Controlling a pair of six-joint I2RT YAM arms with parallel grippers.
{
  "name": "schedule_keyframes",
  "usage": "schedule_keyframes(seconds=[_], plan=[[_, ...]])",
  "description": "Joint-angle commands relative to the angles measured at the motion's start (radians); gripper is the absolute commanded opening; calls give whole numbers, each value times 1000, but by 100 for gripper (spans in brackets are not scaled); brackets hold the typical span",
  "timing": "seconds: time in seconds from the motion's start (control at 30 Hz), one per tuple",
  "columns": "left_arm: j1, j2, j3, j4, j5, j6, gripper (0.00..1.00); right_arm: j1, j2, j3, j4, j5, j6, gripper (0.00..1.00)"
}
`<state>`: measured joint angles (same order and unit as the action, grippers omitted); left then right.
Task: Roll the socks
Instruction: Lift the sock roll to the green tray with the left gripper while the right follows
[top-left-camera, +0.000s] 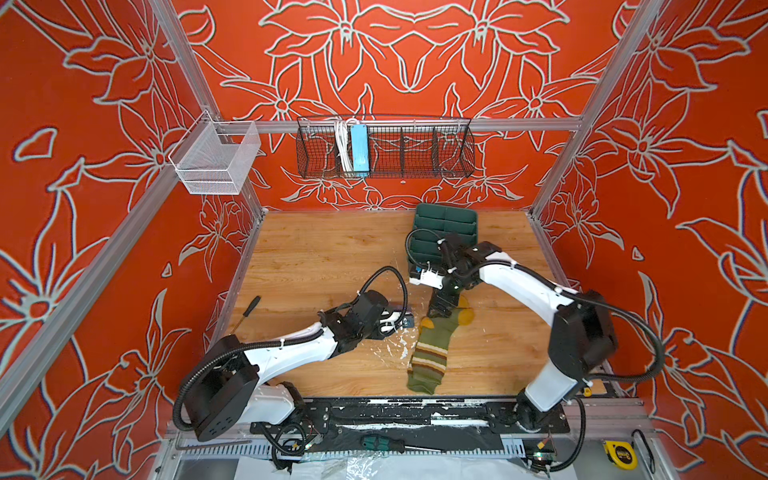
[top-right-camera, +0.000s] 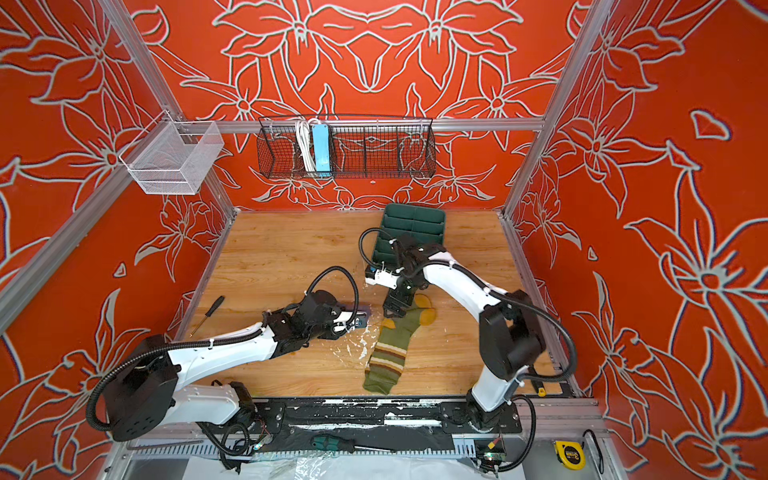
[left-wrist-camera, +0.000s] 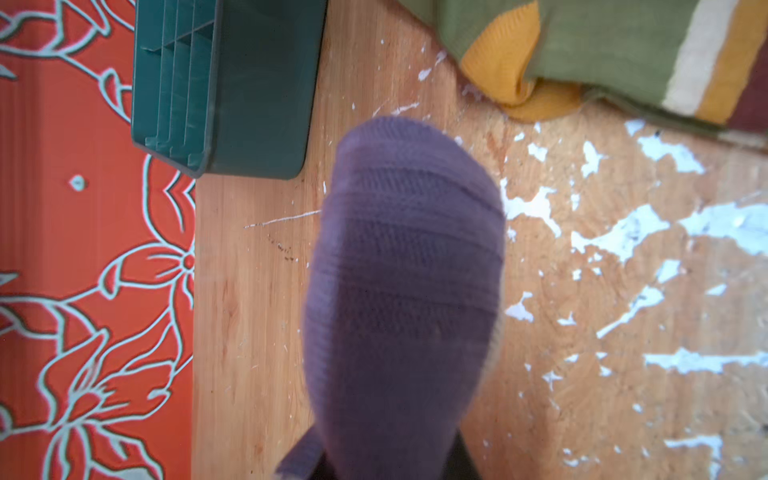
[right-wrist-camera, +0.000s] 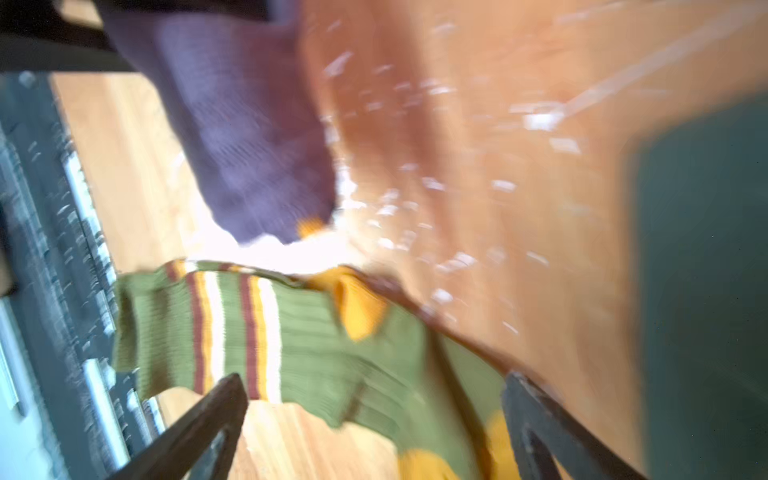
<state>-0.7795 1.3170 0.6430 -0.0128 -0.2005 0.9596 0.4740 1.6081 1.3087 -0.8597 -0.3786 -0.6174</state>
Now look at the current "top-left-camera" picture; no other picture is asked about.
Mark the green striped sock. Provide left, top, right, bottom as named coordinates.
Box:
left=406, top=295, right=475, bottom=395

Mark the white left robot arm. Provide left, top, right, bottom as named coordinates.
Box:
left=172, top=290, right=408, bottom=442

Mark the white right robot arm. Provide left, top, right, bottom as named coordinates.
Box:
left=409, top=237, right=665, bottom=414

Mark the green compartment tray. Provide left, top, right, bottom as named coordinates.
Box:
left=405, top=203, right=478, bottom=280

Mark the light blue box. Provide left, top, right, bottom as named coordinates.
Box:
left=349, top=123, right=370, bottom=177

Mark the yellow tape measure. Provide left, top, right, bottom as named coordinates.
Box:
left=602, top=440, right=638, bottom=471

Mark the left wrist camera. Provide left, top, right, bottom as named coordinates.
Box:
left=380, top=309, right=415, bottom=332

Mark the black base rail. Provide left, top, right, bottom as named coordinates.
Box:
left=250, top=396, right=576, bottom=460

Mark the green handled screwdriver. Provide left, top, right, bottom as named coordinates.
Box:
left=360, top=435, right=442, bottom=453

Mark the black wire wall basket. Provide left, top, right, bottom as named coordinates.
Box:
left=296, top=114, right=476, bottom=180

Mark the white cable bundle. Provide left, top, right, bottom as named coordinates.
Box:
left=332, top=118, right=355, bottom=175

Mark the clear plastic wall bin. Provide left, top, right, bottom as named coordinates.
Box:
left=169, top=112, right=262, bottom=195

